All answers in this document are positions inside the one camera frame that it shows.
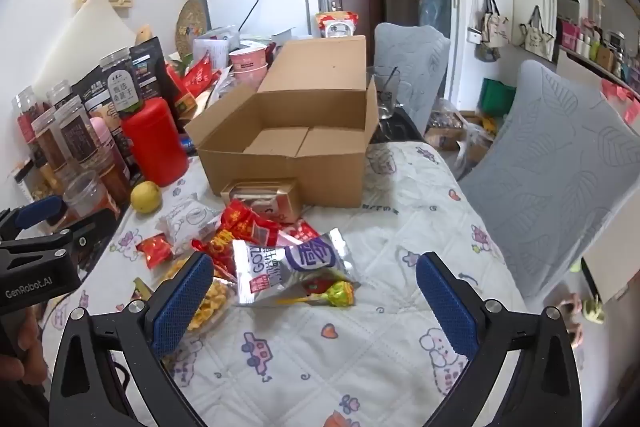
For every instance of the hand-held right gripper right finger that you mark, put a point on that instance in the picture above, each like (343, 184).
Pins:
(445, 307)

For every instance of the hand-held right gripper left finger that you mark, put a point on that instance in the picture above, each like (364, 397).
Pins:
(182, 302)

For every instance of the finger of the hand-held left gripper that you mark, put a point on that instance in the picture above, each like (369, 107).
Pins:
(75, 234)
(40, 211)

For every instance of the small red candy packet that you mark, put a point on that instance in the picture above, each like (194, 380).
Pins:
(154, 251)

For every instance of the white printed snack packet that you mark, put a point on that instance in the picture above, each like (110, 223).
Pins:
(187, 222)

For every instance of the red foil snack packet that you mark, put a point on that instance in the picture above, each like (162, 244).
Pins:
(240, 214)
(260, 234)

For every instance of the green lollipop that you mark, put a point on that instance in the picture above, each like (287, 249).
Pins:
(335, 294)

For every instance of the silver snack packet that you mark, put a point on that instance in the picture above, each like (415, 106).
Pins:
(290, 267)

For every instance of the gold snack box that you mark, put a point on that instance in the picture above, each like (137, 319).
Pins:
(260, 199)

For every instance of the brown cardboard box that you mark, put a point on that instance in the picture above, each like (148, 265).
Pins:
(280, 177)

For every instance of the person's left hand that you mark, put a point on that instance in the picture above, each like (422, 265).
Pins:
(27, 339)

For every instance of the yellow lemon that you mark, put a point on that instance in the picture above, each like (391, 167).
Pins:
(146, 197)

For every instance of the cluster of clear food jars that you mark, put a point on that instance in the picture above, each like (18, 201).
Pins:
(75, 132)

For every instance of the pink bottle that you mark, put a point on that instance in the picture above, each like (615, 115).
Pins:
(112, 147)

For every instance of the white printed quilted tablecloth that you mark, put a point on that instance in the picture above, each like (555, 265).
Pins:
(350, 357)

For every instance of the red plastic canister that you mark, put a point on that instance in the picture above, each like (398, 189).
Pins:
(155, 142)

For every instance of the pink slipper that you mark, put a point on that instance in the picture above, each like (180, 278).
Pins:
(571, 302)
(576, 336)

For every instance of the black stand-up pouch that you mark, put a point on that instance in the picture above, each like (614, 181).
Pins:
(90, 87)
(150, 67)

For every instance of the green slipper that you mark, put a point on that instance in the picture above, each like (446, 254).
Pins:
(594, 309)

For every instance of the grey leaf-pattern chair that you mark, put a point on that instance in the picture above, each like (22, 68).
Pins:
(550, 167)
(410, 67)

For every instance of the plastic bag of goods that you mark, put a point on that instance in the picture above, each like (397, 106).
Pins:
(450, 129)

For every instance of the white foam board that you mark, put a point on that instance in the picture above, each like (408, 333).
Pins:
(97, 37)

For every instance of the red foil bag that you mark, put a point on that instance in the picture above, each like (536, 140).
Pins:
(200, 74)

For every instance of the brown paper bag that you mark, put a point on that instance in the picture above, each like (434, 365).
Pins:
(144, 34)

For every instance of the glass mug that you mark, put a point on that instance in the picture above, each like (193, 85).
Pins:
(385, 99)

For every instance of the green bag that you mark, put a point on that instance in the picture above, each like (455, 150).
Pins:
(497, 97)

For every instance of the round woven mat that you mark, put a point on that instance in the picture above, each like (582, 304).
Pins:
(191, 24)

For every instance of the stacked pink paper bowls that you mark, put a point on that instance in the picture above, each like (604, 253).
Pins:
(250, 67)

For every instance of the pink gift box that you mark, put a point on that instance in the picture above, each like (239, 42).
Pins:
(622, 99)

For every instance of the canvas tote bag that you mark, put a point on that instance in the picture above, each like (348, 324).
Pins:
(536, 39)
(496, 27)

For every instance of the row of toiletry bottles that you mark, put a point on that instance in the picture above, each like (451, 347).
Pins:
(595, 47)

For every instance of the red and white snack bag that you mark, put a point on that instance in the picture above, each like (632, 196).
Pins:
(337, 24)

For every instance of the white fridge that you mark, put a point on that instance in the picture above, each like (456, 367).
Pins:
(280, 2)

